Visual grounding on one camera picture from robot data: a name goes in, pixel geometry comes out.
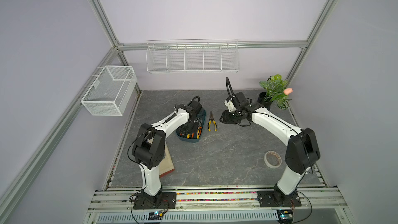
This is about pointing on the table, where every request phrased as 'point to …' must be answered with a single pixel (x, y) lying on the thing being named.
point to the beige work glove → (167, 166)
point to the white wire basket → (111, 92)
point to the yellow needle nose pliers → (211, 118)
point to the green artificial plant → (274, 86)
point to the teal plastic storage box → (195, 134)
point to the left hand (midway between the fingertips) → (190, 132)
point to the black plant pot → (263, 103)
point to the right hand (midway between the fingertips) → (222, 118)
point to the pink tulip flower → (288, 90)
